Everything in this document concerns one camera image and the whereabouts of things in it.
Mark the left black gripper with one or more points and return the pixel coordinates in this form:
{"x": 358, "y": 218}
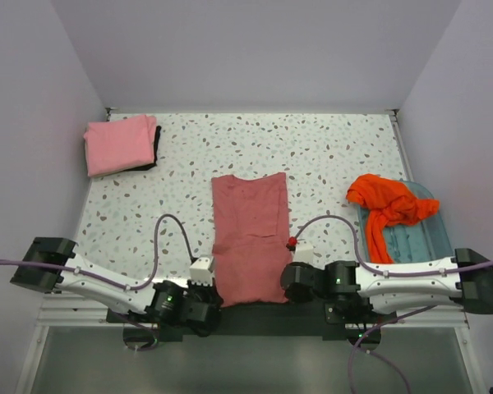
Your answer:
{"x": 214, "y": 297}

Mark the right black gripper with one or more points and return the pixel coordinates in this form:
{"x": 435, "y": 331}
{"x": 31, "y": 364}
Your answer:
{"x": 297, "y": 297}

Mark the dusty red t shirt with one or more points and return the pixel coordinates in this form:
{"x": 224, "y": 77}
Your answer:
{"x": 251, "y": 223}

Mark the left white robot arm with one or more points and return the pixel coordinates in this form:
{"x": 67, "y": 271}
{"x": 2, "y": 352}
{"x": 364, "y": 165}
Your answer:
{"x": 51, "y": 264}

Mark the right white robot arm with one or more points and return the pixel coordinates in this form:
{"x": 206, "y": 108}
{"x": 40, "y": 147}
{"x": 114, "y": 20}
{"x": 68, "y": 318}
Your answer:
{"x": 354, "y": 289}

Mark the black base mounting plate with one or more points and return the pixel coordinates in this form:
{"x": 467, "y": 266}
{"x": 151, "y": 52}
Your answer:
{"x": 315, "y": 319}

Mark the orange t shirt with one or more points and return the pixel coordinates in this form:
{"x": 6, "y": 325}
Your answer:
{"x": 390, "y": 204}

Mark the clear teal plastic bin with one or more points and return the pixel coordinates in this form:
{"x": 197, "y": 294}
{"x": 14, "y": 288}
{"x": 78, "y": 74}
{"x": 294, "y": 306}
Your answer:
{"x": 425, "y": 241}

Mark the folded pink t shirt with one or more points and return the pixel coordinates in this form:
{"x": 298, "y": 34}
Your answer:
{"x": 114, "y": 146}

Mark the folded black t shirt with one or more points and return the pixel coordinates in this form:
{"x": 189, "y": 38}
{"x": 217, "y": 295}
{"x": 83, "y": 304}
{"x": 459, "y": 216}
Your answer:
{"x": 149, "y": 166}

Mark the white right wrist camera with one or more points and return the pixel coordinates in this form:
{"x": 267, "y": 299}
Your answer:
{"x": 304, "y": 253}

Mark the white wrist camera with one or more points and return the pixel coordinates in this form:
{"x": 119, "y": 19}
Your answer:
{"x": 304, "y": 253}
{"x": 202, "y": 271}

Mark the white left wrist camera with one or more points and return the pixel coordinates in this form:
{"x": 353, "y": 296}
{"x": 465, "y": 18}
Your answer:
{"x": 202, "y": 271}

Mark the aluminium frame rail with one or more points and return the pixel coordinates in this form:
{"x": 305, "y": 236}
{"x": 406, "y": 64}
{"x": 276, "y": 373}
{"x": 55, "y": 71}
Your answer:
{"x": 67, "y": 310}

